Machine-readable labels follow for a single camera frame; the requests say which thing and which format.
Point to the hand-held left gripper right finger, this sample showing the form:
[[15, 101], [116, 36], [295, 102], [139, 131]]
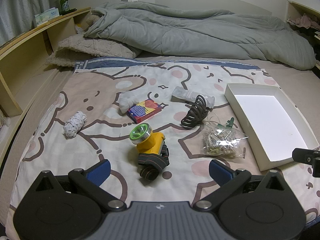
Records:
[[220, 172]]

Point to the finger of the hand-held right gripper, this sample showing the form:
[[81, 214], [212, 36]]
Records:
[[303, 155]]

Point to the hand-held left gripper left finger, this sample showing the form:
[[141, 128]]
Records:
[[100, 172]]

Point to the white cardboard box tray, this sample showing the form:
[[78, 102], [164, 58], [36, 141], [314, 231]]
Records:
[[270, 115]]

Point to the black hair claw clip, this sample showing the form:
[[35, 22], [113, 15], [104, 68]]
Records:
[[193, 115]]

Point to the clear bag of rubber bands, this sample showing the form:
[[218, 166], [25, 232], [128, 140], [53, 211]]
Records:
[[220, 142]]

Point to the small green clip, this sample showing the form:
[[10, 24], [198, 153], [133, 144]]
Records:
[[230, 123]]

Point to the white rolled cloth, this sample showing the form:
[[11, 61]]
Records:
[[73, 125]]

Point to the white knotted cloth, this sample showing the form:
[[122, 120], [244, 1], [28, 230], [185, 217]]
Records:
[[126, 102]]

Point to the colourful card box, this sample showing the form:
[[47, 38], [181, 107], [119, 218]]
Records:
[[143, 110]]

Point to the grey soft pouch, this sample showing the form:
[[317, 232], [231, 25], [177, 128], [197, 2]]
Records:
[[182, 95]]

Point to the printed cartoon blanket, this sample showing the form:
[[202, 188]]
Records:
[[100, 85]]

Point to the beige fleece blanket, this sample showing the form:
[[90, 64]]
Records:
[[75, 50]]

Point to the pink cloth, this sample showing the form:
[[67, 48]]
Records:
[[303, 21]]

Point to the grey duvet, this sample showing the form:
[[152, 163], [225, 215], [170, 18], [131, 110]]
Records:
[[187, 30]]

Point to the wooden bedside shelf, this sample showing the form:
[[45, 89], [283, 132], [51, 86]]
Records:
[[30, 37]]

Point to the tissue pack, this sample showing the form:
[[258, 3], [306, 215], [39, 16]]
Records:
[[46, 16]]

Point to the green glass bottle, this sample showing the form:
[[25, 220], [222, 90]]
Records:
[[63, 3]]

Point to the grey curtain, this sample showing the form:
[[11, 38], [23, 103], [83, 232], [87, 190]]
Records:
[[20, 10]]

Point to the wooden wall shelf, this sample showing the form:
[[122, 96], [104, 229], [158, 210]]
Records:
[[303, 8]]

